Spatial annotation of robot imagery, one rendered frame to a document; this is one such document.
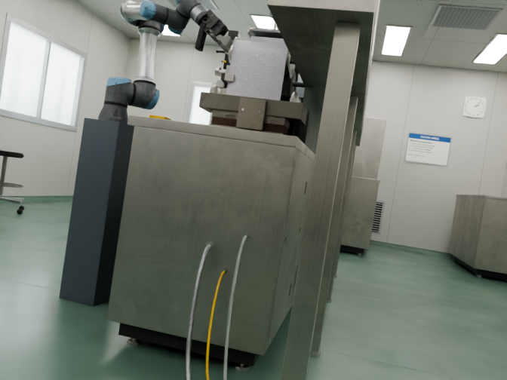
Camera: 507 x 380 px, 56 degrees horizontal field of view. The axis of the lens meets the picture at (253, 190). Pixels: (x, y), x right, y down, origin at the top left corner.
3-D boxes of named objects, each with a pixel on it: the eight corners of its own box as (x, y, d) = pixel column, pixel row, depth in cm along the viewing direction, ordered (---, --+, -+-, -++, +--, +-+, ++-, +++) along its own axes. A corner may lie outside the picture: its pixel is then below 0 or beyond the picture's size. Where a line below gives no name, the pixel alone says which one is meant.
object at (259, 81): (224, 104, 202) (231, 61, 201) (278, 111, 197) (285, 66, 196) (224, 104, 201) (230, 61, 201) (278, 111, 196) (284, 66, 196)
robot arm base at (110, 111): (91, 118, 234) (93, 99, 234) (109, 123, 249) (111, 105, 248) (118, 122, 230) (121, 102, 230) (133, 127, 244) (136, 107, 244)
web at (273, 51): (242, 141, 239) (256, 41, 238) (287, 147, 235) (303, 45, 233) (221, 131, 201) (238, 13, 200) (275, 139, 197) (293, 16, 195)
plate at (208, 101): (210, 113, 199) (213, 99, 198) (305, 125, 190) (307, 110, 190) (198, 106, 183) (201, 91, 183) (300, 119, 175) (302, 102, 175)
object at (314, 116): (327, 169, 415) (331, 142, 415) (330, 170, 414) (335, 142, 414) (296, 142, 197) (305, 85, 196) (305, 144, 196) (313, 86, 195)
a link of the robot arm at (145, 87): (124, 107, 247) (133, 7, 252) (150, 113, 255) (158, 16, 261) (132, 102, 237) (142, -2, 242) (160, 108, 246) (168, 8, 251)
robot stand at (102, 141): (58, 297, 235) (84, 117, 233) (84, 290, 254) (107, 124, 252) (93, 306, 229) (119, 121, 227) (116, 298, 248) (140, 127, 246)
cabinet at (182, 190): (246, 258, 431) (259, 164, 429) (316, 271, 417) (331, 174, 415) (100, 344, 184) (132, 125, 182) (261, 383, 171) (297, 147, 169)
